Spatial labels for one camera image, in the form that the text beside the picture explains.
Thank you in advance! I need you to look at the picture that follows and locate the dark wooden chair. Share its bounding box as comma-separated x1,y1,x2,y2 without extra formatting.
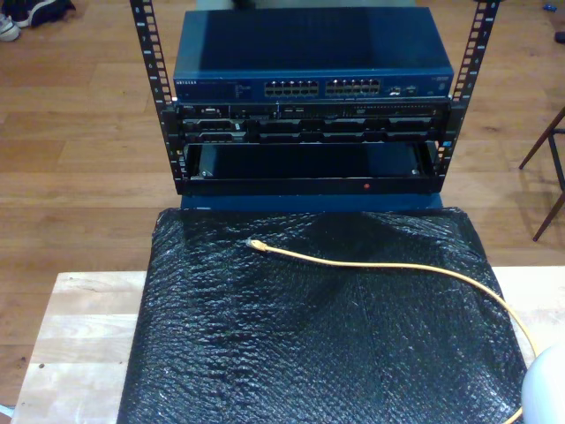
518,105,565,243

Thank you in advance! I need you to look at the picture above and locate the blue network switch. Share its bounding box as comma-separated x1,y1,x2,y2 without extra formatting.
172,7,456,103

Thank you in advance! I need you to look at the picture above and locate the yellow network cable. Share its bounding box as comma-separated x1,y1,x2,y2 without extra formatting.
245,238,542,424

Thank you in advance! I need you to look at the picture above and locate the blue rack base plate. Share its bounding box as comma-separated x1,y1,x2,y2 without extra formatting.
179,190,446,212

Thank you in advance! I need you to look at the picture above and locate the black bubble wrap mat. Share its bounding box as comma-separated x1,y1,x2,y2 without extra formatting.
115,206,546,424

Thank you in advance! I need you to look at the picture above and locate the dark sneaker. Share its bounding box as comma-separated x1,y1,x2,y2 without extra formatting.
11,0,77,28

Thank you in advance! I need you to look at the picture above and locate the white sneaker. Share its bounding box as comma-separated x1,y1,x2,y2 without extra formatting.
0,12,22,43

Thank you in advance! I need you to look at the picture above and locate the black rack server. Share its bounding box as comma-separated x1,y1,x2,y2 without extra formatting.
176,102,451,145

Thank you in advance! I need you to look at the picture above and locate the black rack frame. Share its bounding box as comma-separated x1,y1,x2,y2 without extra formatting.
129,0,502,198

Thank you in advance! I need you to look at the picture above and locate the black rack drawer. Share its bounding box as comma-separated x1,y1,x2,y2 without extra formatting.
176,140,447,196

